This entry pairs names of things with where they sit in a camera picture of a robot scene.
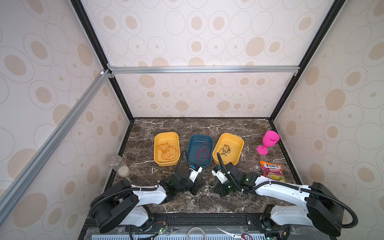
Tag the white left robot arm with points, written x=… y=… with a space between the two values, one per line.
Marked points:
x=125 y=204

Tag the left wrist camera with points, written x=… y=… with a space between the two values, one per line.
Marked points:
x=194 y=172

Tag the pink plastic goblet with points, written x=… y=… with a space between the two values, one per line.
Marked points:
x=270 y=139

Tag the scissors with red handle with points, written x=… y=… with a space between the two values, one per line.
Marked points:
x=237 y=236

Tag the horizontal aluminium bar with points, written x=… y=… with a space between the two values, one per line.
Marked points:
x=204 y=70

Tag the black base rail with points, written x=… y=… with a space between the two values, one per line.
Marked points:
x=251 y=222

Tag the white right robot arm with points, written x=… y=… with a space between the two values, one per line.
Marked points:
x=313 y=206

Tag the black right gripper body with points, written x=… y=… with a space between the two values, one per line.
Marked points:
x=227 y=188

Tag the yellow plastic bin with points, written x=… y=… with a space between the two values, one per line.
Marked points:
x=229 y=147
x=167 y=149

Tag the orange candy bag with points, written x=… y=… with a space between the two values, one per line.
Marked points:
x=272 y=171

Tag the diagonal aluminium bar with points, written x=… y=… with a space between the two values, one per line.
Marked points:
x=23 y=181

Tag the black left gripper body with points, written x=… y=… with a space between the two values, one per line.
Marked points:
x=187 y=187

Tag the clear jar with powder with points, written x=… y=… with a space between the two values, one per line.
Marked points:
x=118 y=164

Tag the teal plastic bin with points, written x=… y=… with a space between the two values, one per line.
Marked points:
x=200 y=149

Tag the left yellow plastic bin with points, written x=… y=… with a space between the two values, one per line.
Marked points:
x=167 y=149

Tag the right yellow plastic bin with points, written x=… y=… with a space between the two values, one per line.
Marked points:
x=229 y=147

